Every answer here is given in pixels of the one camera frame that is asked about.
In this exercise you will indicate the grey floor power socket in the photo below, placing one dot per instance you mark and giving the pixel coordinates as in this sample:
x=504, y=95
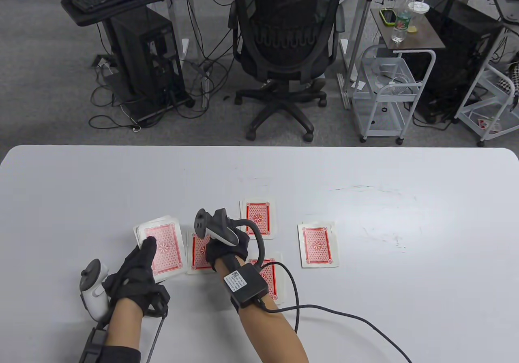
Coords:
x=103, y=61

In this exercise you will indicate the person's left hand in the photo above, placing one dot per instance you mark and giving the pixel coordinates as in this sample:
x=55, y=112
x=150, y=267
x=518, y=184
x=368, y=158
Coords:
x=134, y=284

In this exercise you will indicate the white paper slip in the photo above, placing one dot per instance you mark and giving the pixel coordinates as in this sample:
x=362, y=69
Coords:
x=359, y=84

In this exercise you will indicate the aluminium frame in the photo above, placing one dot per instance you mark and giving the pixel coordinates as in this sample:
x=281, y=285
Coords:
x=345, y=91

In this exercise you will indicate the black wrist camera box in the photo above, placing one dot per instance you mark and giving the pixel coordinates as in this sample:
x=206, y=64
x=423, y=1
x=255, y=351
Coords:
x=93, y=342
x=245, y=286

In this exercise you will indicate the white red-print packet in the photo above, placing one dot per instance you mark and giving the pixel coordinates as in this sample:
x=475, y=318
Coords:
x=484, y=124

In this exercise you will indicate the green case phone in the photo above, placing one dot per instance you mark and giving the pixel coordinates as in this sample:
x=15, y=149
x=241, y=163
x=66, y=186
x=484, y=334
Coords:
x=388, y=18

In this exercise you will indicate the black computer tower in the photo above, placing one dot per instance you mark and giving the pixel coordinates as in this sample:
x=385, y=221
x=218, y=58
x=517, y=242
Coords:
x=142, y=55

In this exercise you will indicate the white VR controller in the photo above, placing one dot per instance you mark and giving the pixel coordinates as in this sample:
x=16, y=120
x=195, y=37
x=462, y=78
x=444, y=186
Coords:
x=221, y=227
x=93, y=298

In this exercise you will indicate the person's left forearm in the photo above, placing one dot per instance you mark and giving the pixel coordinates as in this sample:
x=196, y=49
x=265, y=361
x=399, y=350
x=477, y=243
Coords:
x=123, y=326

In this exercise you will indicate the black mesh office chair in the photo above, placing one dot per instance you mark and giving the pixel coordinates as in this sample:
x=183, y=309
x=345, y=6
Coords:
x=284, y=61

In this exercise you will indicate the brown top side table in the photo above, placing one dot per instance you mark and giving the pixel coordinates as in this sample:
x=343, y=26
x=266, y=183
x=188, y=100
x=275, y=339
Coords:
x=425, y=35

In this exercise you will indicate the person's right hand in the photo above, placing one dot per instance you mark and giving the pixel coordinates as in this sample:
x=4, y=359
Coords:
x=227, y=251

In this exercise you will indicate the person's right forearm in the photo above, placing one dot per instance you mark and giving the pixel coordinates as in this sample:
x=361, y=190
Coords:
x=271, y=334

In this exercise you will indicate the white desk leg frame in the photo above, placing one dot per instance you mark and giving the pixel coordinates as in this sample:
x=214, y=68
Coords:
x=173, y=18

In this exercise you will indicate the deck of red playing cards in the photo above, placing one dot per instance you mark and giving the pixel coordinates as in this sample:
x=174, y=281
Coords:
x=168, y=249

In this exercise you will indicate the black white checkered cloth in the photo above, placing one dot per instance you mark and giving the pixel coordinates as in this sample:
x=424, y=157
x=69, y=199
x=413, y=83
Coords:
x=511, y=81

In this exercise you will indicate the clear plastic cup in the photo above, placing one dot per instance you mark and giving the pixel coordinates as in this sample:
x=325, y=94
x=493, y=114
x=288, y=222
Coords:
x=419, y=7

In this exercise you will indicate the clear bottle green label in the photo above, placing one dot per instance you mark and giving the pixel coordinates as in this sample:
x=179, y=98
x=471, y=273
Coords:
x=401, y=22

